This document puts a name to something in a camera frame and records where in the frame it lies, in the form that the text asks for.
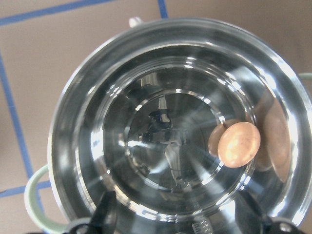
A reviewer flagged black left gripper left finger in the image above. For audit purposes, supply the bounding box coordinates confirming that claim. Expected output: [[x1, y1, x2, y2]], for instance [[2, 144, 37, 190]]
[[89, 191, 117, 234]]

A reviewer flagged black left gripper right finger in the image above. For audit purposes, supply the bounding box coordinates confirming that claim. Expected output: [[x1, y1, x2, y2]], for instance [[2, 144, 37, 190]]
[[234, 191, 263, 234]]

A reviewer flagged brown egg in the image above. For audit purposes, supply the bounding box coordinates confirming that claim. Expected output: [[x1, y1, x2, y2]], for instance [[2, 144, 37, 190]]
[[217, 122, 261, 168]]

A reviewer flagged white electric cooking pot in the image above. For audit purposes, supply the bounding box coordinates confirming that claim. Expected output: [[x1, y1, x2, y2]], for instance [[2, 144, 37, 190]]
[[24, 18, 312, 234]]

